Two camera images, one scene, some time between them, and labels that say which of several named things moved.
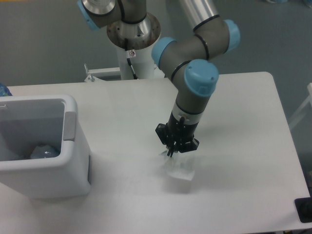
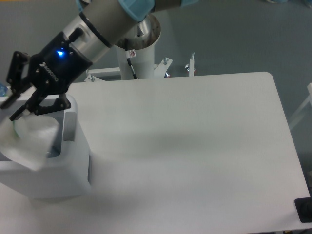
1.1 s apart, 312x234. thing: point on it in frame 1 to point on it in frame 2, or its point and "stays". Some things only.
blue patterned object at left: x=4 y=91 stays
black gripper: x=179 y=132 to x=54 y=69
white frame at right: x=302 y=109 stays
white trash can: x=27 y=122 stays
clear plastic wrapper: x=178 y=168 to x=27 y=140
